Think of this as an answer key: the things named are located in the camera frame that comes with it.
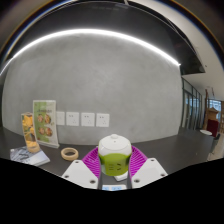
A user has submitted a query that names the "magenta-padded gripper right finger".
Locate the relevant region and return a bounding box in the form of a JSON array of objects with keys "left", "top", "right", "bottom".
[{"left": 128, "top": 144, "right": 169, "bottom": 189}]

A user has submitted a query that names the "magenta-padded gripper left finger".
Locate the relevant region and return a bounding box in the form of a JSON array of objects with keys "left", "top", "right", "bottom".
[{"left": 61, "top": 146, "right": 103, "bottom": 190}]

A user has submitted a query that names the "green and white charger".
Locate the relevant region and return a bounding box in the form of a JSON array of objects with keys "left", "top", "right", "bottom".
[{"left": 97, "top": 133, "right": 133, "bottom": 177}]

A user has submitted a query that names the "beige tape roll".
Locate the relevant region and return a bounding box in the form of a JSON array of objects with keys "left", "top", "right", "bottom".
[{"left": 60, "top": 147, "right": 80, "bottom": 162}]

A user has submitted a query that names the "grey brochure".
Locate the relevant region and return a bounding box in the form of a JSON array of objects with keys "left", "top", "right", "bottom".
[{"left": 9, "top": 145, "right": 51, "bottom": 167}]

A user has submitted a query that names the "large green menu sign stand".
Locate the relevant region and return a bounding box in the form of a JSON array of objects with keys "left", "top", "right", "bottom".
[{"left": 32, "top": 99, "right": 60, "bottom": 149}]

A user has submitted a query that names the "small orange menu sign stand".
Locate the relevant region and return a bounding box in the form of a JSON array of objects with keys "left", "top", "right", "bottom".
[{"left": 20, "top": 112, "right": 41, "bottom": 154}]

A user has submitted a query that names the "glass partition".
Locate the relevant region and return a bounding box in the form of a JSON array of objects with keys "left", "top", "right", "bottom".
[{"left": 181, "top": 78, "right": 204, "bottom": 131}]

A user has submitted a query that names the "ceiling light strip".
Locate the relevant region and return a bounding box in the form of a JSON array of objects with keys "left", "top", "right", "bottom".
[{"left": 0, "top": 28, "right": 183, "bottom": 76}]

